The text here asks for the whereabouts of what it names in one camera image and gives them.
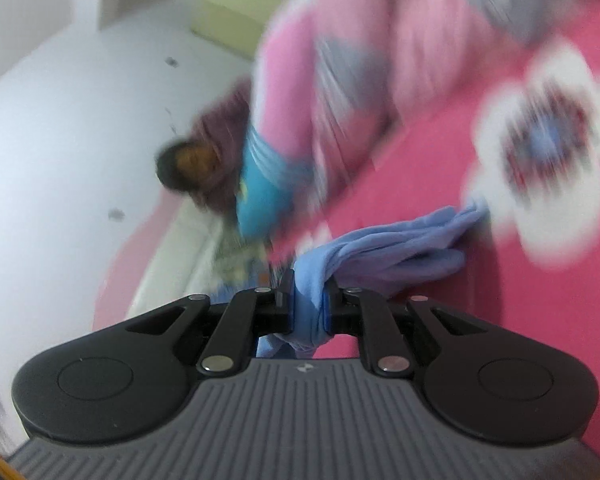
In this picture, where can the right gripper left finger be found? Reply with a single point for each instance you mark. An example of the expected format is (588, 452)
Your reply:
(250, 314)

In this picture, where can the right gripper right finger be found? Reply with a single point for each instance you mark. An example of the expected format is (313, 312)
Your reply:
(366, 316)

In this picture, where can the light blue t-shirt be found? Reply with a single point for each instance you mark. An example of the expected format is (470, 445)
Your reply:
(385, 259)

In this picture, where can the green patterned pillow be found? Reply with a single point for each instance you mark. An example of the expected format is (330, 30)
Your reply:
(237, 261)

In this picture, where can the white pink bed headboard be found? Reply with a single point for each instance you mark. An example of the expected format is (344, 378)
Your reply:
(169, 256)

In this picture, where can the person in maroon jacket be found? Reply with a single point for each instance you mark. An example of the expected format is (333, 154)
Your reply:
(206, 165)

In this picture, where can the teal pink striped pillow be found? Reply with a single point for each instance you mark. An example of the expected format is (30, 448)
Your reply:
(278, 154)

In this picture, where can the pink grey quilt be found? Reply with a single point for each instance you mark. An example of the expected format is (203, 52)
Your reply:
(377, 61)

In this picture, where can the pink floral bed blanket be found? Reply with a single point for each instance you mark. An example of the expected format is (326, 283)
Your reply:
(535, 267)

